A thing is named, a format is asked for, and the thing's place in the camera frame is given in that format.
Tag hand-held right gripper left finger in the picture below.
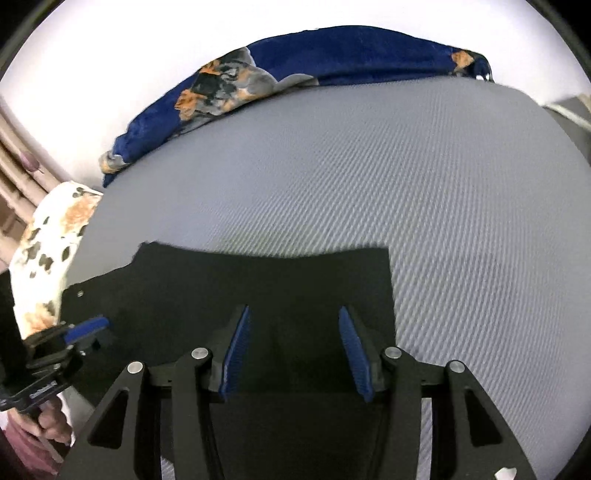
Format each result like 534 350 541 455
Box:
58 305 253 480

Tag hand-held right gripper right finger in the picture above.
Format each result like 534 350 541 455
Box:
338 305 539 480

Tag black pants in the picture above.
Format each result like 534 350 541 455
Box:
58 242 398 480

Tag person's left forearm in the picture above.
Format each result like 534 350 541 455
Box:
0 413 63 478

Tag person's left hand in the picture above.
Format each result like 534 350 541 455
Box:
8 396 75 448

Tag white floral pillow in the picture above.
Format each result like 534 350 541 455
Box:
9 181 103 340

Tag pink curtain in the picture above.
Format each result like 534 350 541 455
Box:
0 95 80 273

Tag blue floral blanket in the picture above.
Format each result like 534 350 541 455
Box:
99 28 496 188

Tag white strap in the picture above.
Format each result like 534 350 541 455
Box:
542 95 591 127

